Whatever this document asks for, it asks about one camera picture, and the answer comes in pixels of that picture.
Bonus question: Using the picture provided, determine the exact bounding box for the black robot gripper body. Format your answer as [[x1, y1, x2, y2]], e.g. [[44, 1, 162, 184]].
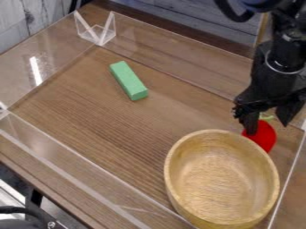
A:
[[233, 80, 306, 120]]

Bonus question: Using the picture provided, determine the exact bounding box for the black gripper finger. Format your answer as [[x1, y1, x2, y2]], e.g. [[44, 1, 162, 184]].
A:
[[241, 112, 259, 135], [277, 97, 306, 126]]

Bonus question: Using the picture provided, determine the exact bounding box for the red toy strawberry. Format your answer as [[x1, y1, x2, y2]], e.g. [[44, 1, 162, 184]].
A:
[[242, 114, 278, 153]]

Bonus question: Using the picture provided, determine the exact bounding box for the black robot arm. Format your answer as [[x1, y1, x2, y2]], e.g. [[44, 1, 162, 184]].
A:
[[214, 0, 306, 135]]

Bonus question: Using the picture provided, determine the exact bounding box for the round wooden bowl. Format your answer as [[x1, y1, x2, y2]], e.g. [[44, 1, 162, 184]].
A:
[[165, 130, 280, 229]]

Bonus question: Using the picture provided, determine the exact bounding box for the green rectangular block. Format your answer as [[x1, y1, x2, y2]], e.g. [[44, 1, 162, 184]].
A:
[[110, 61, 149, 101]]

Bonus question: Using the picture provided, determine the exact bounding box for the gold metal chair frame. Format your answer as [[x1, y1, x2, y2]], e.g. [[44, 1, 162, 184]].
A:
[[255, 13, 270, 46]]

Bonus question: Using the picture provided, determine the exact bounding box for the clear acrylic tray enclosure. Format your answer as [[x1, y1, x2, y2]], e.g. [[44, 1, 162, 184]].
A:
[[0, 11, 306, 229]]

